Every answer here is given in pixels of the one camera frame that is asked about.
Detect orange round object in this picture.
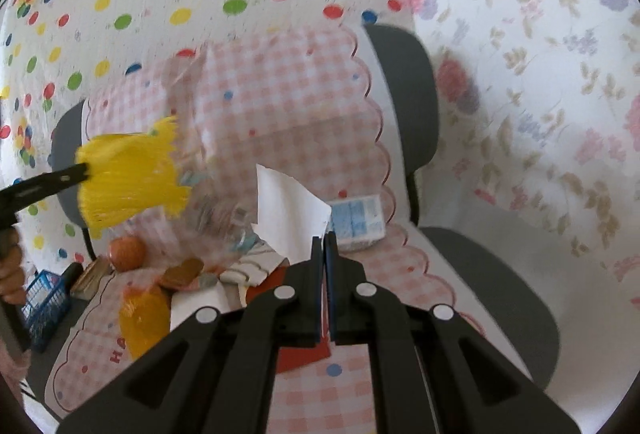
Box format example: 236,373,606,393
109,236,147,273

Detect grey office chair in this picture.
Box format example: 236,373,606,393
50,24,561,391

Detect blue white tissue packet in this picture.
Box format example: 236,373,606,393
327,195,388,255

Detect white carton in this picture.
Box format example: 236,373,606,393
170,288,227,334

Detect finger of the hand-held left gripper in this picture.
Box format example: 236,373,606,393
0,164,92,232

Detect pink checked cloth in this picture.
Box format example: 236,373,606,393
45,26,486,434

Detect white paper scrap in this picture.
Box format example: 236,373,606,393
250,164,333,263

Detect person's left hand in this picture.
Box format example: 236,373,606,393
0,234,26,306

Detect clear plastic bag yellow top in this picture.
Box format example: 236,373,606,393
75,49,273,295

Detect person's left forearm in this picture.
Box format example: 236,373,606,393
0,354,32,415

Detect brown box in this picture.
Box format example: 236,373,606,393
70,255,114,301

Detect blue plastic basket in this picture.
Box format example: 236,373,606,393
22,270,72,353

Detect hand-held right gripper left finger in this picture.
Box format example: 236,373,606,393
57,236,327,434

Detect red box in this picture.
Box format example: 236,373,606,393
276,343,334,374

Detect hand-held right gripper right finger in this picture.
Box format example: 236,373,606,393
325,233,583,434

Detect yellow orange wrapper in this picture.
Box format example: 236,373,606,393
119,285,173,361

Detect brown shiny wrapper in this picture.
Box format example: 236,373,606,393
159,258,206,291

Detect striped white wrapper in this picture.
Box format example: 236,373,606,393
220,248,287,288

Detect floral cloth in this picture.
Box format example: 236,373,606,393
385,0,640,415

